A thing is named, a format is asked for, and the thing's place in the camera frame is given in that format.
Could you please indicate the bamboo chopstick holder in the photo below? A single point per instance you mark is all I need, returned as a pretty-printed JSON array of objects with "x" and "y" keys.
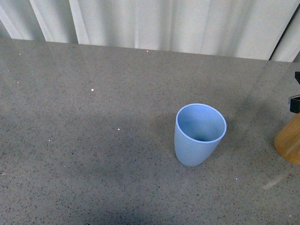
[{"x": 287, "y": 142}]

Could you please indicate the white curtain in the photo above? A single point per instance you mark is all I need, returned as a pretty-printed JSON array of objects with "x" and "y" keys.
[{"x": 255, "y": 29}]

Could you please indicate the blue plastic cup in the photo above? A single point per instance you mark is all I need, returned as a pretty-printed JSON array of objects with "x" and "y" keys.
[{"x": 199, "y": 128}]

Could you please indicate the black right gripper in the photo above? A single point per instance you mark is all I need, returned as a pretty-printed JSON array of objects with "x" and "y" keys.
[{"x": 294, "y": 101}]

